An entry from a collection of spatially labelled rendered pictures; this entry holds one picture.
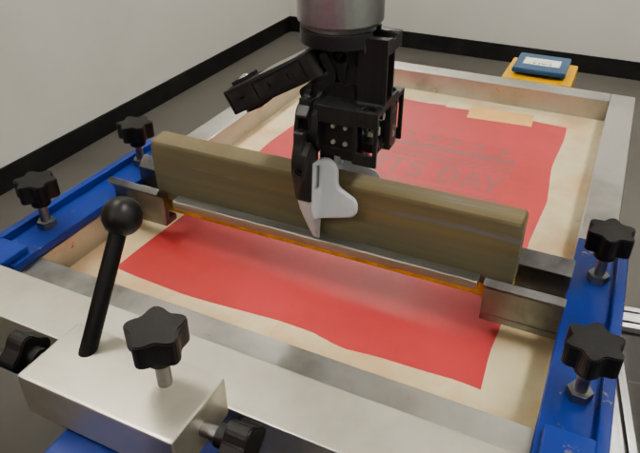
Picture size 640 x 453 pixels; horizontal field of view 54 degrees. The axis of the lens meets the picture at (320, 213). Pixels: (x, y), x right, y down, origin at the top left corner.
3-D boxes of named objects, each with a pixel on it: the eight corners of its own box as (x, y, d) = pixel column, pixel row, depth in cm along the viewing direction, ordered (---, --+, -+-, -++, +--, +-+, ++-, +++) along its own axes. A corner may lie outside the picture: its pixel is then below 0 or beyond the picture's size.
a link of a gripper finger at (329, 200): (348, 259, 60) (356, 168, 56) (293, 244, 62) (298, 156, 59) (359, 246, 63) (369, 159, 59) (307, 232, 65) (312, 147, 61)
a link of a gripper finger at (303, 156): (303, 207, 59) (309, 116, 55) (289, 204, 59) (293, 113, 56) (324, 192, 63) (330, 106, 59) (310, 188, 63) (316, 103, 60)
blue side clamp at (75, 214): (165, 177, 91) (158, 133, 87) (193, 185, 89) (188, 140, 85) (-6, 299, 68) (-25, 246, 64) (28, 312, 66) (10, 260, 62)
